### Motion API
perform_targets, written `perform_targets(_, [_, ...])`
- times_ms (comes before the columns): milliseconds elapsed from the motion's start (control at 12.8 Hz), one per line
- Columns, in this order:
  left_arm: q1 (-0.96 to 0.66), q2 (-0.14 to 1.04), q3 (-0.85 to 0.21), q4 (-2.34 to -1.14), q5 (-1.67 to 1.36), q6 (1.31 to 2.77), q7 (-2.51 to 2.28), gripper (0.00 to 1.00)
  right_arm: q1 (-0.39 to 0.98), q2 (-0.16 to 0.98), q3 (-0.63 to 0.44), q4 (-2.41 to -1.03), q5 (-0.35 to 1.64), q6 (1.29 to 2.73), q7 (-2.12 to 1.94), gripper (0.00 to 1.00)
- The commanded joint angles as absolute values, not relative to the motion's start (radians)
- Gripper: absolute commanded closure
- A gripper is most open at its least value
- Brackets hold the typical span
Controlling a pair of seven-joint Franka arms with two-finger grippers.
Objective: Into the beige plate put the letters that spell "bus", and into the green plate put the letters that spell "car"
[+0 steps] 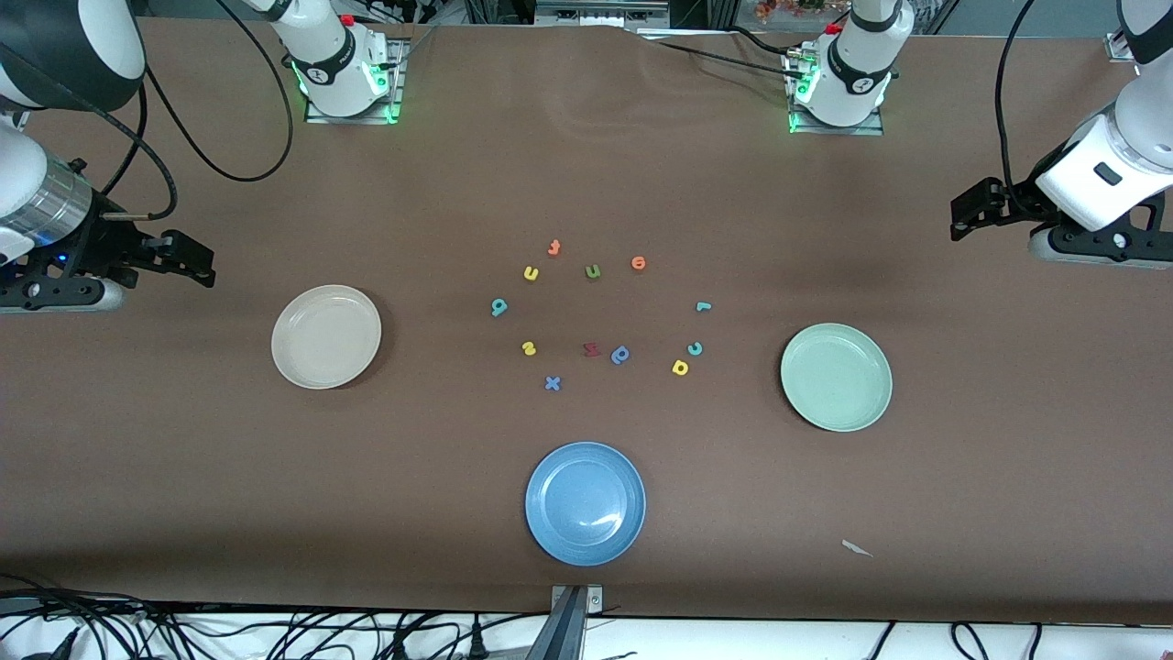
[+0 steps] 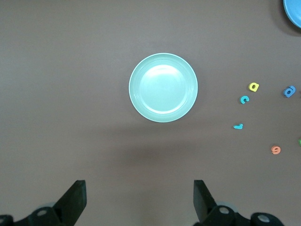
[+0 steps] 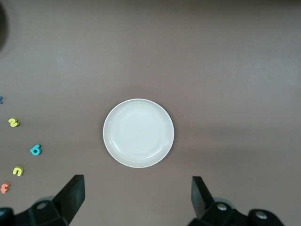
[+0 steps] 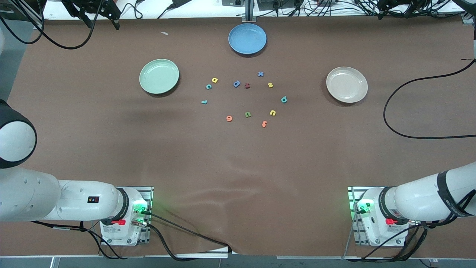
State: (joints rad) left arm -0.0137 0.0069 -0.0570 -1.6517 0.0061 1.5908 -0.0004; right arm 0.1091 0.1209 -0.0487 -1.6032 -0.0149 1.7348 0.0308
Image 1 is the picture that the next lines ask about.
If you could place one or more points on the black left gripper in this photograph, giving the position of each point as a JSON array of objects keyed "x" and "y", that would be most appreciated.
[{"x": 1015, "y": 201}]

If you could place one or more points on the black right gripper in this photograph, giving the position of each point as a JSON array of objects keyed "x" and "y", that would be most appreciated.
[{"x": 99, "y": 246}]

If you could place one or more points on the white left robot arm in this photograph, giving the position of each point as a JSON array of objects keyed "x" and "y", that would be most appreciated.
[{"x": 857, "y": 64}]

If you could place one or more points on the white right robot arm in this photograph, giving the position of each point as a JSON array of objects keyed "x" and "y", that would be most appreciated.
[{"x": 339, "y": 64}]

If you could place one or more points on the beige brown plate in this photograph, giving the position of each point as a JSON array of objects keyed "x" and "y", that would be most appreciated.
[{"x": 326, "y": 336}]

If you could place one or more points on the light green plate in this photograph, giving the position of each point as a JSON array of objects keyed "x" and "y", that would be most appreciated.
[{"x": 836, "y": 377}]

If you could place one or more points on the orange background clutter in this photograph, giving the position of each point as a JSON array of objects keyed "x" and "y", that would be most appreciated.
[{"x": 788, "y": 7}]

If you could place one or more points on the white paper scrap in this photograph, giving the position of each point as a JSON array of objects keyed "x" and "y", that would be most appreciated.
[{"x": 857, "y": 548}]

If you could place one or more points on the brown table cover sheet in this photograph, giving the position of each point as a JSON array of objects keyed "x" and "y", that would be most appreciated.
[{"x": 586, "y": 183}]

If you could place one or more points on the blue foam letter p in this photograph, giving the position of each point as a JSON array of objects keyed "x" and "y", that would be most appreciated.
[{"x": 615, "y": 357}]

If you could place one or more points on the blue plate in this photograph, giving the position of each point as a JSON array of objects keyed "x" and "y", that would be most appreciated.
[{"x": 586, "y": 503}]

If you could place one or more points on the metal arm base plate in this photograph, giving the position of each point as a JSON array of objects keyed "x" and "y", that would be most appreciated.
[
  {"x": 871, "y": 129},
  {"x": 397, "y": 64}
]

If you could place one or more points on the aluminium frame rail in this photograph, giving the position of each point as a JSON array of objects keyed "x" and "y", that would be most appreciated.
[{"x": 1120, "y": 48}]

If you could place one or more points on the grey metal background rail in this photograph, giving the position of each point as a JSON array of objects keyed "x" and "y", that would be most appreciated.
[{"x": 600, "y": 13}]

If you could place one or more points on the metal bracket with strut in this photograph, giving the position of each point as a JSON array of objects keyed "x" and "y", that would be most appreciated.
[{"x": 573, "y": 614}]

